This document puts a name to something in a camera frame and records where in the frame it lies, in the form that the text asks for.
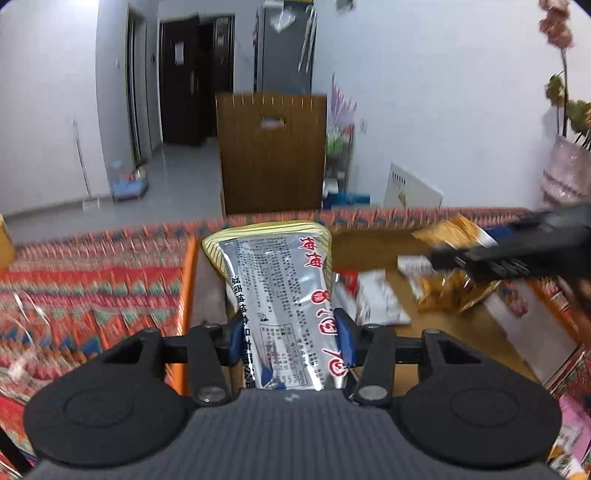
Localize orange crisps snack packet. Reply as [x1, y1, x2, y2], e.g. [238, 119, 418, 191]
[409, 215, 500, 313]

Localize red foil snack bag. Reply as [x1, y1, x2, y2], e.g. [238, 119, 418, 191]
[334, 270, 370, 305]

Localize silver yellow striped snack bag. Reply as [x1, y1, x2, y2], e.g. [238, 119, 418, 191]
[202, 221, 348, 391]

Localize white silver snack packet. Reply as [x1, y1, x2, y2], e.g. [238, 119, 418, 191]
[335, 269, 412, 326]

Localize pink textured vase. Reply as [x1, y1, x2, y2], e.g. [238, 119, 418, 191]
[540, 136, 590, 206]

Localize red cardboard snack box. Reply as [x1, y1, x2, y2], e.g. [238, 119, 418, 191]
[166, 225, 588, 398]

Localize patterned red tablecloth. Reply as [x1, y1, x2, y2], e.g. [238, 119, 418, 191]
[0, 207, 591, 471]

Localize pink snack pack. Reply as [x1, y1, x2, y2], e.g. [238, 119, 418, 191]
[554, 393, 590, 465]

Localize blue pet feeder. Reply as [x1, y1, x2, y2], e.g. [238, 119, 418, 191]
[110, 161, 149, 202]

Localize dried pink roses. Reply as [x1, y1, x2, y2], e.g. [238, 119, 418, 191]
[538, 0, 590, 151]

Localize brown cardboard carton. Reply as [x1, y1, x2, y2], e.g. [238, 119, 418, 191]
[216, 92, 328, 216]

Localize dark entrance door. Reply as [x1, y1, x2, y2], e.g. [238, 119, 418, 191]
[159, 15, 235, 146]

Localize grey refrigerator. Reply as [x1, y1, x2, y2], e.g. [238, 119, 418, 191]
[253, 1, 318, 95]

